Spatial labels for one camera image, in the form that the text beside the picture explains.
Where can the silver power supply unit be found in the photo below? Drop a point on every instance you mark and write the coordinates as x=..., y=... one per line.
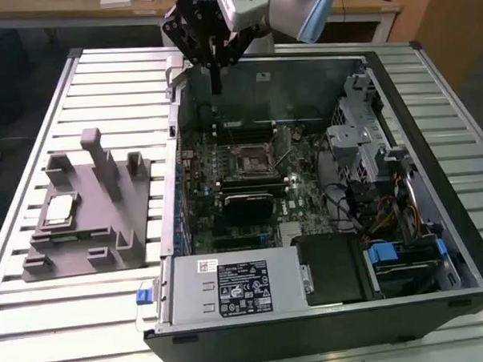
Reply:
x=190, y=287

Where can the grey parts rack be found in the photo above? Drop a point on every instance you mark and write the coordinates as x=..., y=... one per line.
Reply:
x=91, y=219

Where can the black graphics card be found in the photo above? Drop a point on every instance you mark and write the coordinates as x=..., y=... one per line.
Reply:
x=248, y=208

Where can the blue disk carrier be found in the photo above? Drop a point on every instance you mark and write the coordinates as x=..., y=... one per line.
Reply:
x=383, y=255

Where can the blue case latch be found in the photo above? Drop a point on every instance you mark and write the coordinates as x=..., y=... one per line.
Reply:
x=144, y=296

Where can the thin metal locking lever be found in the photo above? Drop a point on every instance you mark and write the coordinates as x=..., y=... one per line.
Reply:
x=232, y=137
x=283, y=155

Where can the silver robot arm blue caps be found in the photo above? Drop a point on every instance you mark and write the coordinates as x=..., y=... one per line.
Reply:
x=282, y=11

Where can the wooden cabinet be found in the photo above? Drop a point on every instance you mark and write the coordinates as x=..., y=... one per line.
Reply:
x=451, y=19

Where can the silver finned heat sink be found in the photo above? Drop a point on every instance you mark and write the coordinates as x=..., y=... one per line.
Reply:
x=292, y=231

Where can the green motherboard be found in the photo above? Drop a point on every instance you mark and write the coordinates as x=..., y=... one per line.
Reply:
x=305, y=166

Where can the wooden desk white legs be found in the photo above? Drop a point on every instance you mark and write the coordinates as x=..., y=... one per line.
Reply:
x=138, y=9

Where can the silver metal drive cage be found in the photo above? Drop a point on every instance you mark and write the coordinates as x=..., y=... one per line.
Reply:
x=352, y=144

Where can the silver square CPU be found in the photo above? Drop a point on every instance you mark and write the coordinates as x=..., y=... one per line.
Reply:
x=60, y=209

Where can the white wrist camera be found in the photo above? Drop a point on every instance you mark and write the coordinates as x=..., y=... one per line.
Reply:
x=246, y=8

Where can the black installed RAM stick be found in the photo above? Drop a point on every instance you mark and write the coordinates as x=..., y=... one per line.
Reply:
x=249, y=182
x=239, y=130
x=250, y=190

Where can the green RAM stick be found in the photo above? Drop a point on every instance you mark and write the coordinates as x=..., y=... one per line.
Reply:
x=81, y=235

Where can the black CPU socket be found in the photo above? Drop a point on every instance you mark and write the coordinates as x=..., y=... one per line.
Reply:
x=252, y=160

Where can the black open PC case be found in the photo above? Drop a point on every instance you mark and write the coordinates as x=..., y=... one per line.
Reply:
x=272, y=344

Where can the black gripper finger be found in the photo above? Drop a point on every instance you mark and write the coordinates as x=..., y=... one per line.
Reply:
x=177, y=39
x=241, y=44

